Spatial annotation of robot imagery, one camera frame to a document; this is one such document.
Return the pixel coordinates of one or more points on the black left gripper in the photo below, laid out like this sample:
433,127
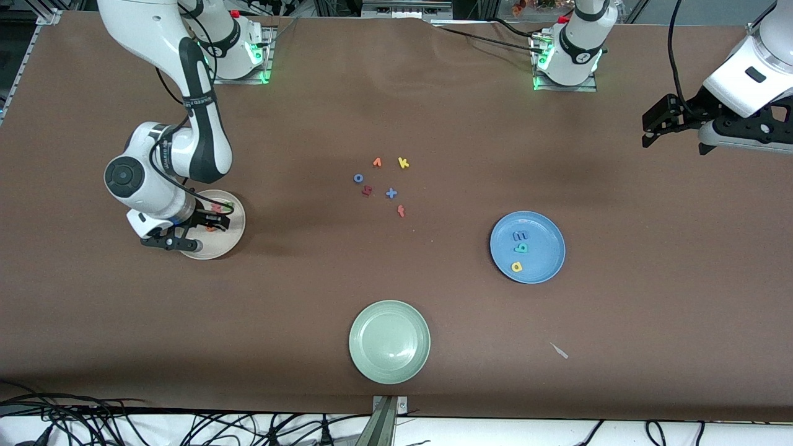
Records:
692,109

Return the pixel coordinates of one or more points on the blue plate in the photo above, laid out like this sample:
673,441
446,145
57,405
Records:
545,241

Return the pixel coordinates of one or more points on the blue foam letter m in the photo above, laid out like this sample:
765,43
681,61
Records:
520,235

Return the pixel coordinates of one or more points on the yellow letter d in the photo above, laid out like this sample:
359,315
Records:
516,267

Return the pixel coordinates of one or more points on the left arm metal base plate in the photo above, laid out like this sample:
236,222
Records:
585,87

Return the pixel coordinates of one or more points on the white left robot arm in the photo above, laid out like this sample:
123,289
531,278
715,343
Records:
576,56

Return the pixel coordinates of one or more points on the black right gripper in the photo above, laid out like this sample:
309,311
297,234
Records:
199,218

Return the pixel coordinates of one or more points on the aluminium frame crossbar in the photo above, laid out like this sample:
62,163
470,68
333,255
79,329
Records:
406,9

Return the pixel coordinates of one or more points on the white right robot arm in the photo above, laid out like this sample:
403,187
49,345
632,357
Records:
142,25

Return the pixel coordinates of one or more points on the aluminium frame rail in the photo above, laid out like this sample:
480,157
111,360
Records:
18,71
751,28

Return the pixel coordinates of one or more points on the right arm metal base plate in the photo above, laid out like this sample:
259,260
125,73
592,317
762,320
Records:
267,62

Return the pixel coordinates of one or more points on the brown table mat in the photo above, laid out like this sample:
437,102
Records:
124,310

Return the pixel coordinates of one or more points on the teal foam letter b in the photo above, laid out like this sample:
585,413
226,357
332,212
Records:
521,248

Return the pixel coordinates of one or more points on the pale green plate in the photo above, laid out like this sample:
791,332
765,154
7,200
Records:
389,342

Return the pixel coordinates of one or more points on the beige brown plate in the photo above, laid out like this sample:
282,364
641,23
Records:
230,240

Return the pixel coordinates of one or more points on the aluminium camera post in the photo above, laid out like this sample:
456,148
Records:
384,427

